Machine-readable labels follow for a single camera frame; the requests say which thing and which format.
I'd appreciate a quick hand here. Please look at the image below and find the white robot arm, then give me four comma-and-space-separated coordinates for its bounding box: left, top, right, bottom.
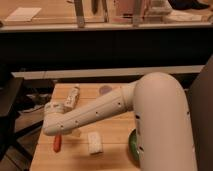
43, 72, 198, 171

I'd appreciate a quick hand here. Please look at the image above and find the green ceramic bowl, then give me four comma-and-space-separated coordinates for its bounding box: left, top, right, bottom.
128, 129, 139, 164

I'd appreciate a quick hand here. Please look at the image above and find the black chair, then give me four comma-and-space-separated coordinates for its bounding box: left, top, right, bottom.
0, 78, 43, 161

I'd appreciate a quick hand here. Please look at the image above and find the white paper sheet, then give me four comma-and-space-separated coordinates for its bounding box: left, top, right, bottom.
5, 7, 41, 22

